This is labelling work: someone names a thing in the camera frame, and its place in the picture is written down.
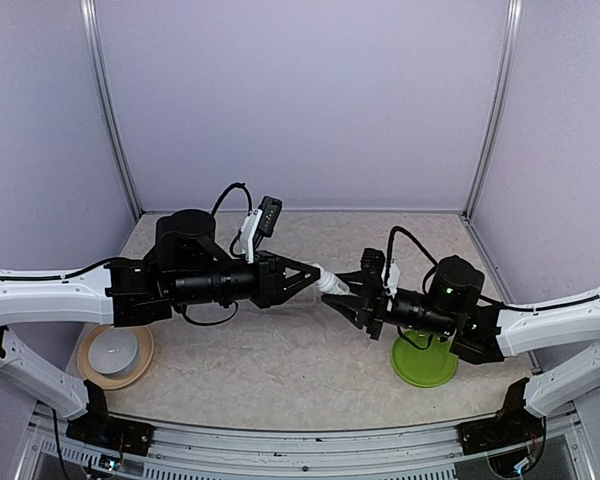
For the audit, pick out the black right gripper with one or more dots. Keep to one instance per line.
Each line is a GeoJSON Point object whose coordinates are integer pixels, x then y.
{"type": "Point", "coordinates": [370, 310]}

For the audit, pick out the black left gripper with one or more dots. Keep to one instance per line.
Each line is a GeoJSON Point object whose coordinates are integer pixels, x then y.
{"type": "Point", "coordinates": [270, 286]}

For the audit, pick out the small white pill bottle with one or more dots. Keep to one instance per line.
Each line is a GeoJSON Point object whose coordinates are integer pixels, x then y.
{"type": "Point", "coordinates": [329, 283]}

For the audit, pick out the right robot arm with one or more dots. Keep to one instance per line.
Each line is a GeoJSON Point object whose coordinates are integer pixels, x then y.
{"type": "Point", "coordinates": [481, 330]}

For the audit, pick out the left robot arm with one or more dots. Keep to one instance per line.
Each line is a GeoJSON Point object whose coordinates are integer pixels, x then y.
{"type": "Point", "coordinates": [184, 267]}

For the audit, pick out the green plate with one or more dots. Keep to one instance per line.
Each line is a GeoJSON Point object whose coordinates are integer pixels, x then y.
{"type": "Point", "coordinates": [422, 360]}

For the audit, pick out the beige plate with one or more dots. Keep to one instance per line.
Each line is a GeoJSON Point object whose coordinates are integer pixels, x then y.
{"type": "Point", "coordinates": [146, 351]}

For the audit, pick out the white bowl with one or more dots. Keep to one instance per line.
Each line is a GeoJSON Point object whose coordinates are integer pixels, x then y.
{"type": "Point", "coordinates": [114, 353]}

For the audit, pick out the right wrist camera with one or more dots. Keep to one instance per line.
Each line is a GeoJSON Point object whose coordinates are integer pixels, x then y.
{"type": "Point", "coordinates": [378, 274]}

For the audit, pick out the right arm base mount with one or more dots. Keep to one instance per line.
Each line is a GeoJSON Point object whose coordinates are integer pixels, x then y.
{"type": "Point", "coordinates": [510, 425]}

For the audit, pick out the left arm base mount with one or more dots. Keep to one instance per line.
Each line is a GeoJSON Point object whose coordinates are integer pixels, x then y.
{"type": "Point", "coordinates": [97, 427]}

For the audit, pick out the front aluminium rail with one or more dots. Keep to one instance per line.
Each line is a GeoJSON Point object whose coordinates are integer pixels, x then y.
{"type": "Point", "coordinates": [181, 451]}

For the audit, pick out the right aluminium frame post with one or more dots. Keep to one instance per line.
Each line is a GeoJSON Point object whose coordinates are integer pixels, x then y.
{"type": "Point", "coordinates": [497, 107]}

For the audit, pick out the aluminium frame post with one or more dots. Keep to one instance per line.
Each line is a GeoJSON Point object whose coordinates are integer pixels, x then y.
{"type": "Point", "coordinates": [89, 15]}
{"type": "Point", "coordinates": [497, 107]}

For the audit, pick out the left aluminium frame post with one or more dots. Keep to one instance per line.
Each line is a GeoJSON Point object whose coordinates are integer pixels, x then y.
{"type": "Point", "coordinates": [89, 15]}

